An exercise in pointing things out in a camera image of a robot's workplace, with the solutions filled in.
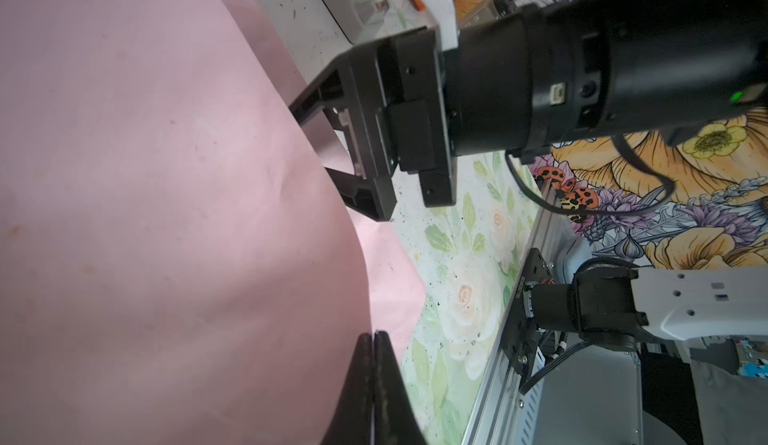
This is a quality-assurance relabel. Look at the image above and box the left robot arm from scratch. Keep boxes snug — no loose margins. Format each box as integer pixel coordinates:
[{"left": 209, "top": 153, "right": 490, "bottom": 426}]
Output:
[{"left": 322, "top": 266, "right": 767, "bottom": 444}]

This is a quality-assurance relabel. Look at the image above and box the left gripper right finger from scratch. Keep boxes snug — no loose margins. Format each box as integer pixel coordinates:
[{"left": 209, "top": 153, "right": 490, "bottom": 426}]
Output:
[{"left": 373, "top": 331, "right": 426, "bottom": 445}]

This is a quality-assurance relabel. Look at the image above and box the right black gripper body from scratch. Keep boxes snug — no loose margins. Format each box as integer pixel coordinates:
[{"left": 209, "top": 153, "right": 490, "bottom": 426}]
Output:
[{"left": 345, "top": 28, "right": 457, "bottom": 208}]

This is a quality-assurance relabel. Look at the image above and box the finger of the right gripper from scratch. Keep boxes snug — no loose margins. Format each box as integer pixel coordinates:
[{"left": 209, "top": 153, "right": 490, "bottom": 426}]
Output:
[
  {"left": 326, "top": 168, "right": 397, "bottom": 222},
  {"left": 289, "top": 60, "right": 360, "bottom": 127}
]

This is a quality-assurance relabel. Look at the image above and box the purple wrapping paper sheet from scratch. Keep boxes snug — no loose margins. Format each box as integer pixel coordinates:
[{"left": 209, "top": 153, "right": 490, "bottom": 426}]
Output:
[{"left": 0, "top": 0, "right": 428, "bottom": 445}]

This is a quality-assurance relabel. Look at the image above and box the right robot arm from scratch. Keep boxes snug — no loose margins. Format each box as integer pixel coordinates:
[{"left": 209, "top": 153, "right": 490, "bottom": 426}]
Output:
[{"left": 290, "top": 0, "right": 767, "bottom": 221}]

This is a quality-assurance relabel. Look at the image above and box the aluminium front rail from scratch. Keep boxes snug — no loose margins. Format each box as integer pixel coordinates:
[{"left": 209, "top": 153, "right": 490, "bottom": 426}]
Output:
[{"left": 462, "top": 210, "right": 570, "bottom": 444}]

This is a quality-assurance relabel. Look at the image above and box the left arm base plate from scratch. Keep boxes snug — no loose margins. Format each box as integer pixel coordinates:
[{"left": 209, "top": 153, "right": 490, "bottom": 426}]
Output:
[{"left": 500, "top": 247, "right": 553, "bottom": 389}]

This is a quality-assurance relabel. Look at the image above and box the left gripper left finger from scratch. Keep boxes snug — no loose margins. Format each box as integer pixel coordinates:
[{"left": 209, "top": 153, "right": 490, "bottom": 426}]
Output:
[{"left": 321, "top": 334, "right": 374, "bottom": 445}]

